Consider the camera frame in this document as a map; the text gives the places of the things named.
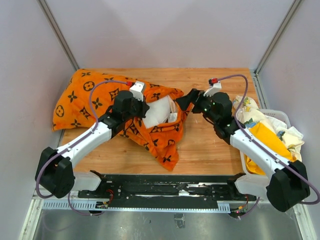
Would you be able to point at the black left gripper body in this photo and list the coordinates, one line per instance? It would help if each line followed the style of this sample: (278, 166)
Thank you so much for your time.
(138, 110)

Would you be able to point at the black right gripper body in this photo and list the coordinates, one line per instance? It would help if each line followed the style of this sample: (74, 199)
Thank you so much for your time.
(202, 105)

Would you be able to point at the white pillow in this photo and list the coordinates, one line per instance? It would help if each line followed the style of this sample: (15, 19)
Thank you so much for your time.
(161, 111)

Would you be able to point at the orange patterned pillowcase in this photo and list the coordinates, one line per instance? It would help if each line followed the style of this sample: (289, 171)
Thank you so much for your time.
(90, 91)

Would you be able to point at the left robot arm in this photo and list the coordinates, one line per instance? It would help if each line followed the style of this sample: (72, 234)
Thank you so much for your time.
(55, 170)

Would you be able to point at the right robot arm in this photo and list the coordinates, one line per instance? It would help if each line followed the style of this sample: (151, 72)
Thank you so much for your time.
(284, 184)

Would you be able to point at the white cartoon print cloth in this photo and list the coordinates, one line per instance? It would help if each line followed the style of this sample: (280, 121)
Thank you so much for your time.
(272, 125)

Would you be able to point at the yellow cloth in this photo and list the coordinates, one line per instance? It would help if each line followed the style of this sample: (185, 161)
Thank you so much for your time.
(269, 138)

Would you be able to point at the white plastic laundry basket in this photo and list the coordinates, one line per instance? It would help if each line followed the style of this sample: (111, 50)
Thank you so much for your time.
(275, 117)

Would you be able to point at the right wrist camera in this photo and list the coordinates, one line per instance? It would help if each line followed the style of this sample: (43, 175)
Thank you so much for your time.
(215, 88)

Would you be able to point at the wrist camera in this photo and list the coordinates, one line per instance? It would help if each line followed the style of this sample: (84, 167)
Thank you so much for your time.
(138, 88)
(215, 88)

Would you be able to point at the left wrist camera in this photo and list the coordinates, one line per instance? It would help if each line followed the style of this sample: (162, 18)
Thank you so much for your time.
(138, 88)

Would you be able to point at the right aluminium frame post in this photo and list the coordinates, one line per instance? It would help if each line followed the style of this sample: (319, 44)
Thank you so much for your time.
(278, 35)

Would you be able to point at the aluminium frame post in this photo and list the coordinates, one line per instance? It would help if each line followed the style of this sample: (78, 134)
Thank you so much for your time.
(278, 35)
(44, 6)

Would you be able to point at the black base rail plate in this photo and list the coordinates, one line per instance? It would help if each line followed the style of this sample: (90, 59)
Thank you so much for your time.
(166, 191)

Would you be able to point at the left aluminium frame post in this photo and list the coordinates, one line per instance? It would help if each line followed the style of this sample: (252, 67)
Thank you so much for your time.
(44, 6)

